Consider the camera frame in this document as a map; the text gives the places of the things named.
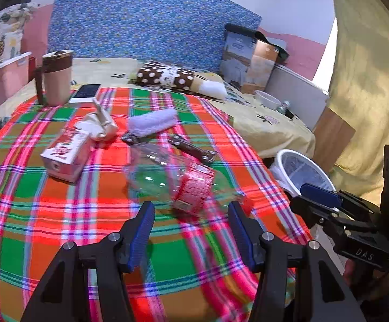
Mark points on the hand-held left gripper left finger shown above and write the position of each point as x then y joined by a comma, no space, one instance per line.
140,238

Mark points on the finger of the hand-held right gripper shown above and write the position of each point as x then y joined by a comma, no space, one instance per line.
320,194
311,213

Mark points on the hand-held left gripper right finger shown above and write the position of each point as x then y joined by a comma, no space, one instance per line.
243,238

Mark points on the white trash bin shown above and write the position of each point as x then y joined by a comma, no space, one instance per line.
301,171

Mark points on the clear plastic bottle red label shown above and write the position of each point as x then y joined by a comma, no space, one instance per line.
187,181

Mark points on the pink milk carton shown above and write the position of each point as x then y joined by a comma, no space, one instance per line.
67,156

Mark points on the white foam net sleeve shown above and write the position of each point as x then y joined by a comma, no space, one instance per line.
152,122

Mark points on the person's right hand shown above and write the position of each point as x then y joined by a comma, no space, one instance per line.
369,285

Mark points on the wooden board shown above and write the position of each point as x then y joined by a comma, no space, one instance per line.
333,137

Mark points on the yellow printed bedsheet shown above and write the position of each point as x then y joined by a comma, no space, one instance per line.
264,130

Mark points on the black face mask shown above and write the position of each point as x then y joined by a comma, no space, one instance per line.
291,114

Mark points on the small green bottle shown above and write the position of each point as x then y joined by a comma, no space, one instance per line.
283,107

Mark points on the white cabinet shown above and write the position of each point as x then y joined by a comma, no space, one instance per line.
298,94

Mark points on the white plastic bowl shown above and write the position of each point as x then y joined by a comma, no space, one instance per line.
267,100

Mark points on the plaid cloth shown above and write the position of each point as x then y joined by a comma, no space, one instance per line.
30,224

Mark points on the crumpled white paper wrapper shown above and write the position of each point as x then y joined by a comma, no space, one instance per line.
98,124

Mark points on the yellow curtain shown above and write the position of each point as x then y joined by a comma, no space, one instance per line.
369,73

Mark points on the cardboard quilt box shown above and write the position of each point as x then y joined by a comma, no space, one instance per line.
244,63

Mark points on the white smartphone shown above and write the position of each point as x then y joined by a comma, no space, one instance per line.
86,93

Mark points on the polka dot patchwork pillow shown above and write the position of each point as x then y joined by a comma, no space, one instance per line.
167,77

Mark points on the beige mug with brown lid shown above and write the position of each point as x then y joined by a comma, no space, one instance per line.
58,84

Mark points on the dark red box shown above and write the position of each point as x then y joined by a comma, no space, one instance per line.
33,68

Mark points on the pink storage box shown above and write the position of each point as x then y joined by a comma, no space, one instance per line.
3,84

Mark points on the blue floral headboard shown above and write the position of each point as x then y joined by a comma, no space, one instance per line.
147,20

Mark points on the pineapple print bedding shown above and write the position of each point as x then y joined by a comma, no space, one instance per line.
3,37

